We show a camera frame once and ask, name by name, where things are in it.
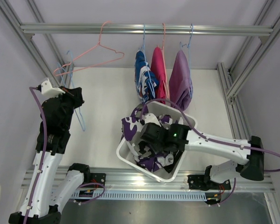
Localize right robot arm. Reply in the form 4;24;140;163
140;123;264;189

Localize blue white patterned trousers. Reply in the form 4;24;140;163
134;50;159;103

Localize magenta trousers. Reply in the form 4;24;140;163
151;47;169;99

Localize aluminium frame post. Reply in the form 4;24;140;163
217;0;280;139
0;0;64;86

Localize aluminium hanging rail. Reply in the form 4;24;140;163
20;23;273;37

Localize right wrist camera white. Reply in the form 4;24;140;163
143;113;161;126

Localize white plastic basket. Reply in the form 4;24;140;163
116;102;197;182

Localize front aluminium rail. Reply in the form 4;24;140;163
21;170;276;193

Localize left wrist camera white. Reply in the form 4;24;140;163
37;78;65;98

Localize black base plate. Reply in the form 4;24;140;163
84;173;106;189
187;175;231;191

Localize left aluminium frame post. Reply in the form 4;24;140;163
0;0;64;86

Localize slotted cable duct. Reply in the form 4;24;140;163
71;189;207;202

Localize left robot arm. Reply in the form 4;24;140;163
8;86;91;224

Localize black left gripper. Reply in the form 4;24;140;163
52;86;84;130

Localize purple camouflage trousers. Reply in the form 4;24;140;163
121;104;174;173

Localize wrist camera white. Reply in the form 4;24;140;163
143;113;161;126
37;78;65;98

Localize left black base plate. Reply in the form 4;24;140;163
84;173;106;189

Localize black white patterned trousers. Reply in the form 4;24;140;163
163;151;182;173

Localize right aluminium frame post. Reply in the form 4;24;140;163
217;0;280;139

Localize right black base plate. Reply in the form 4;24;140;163
187;175;231;191

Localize lilac purple trousers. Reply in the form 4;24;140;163
169;50;193;111

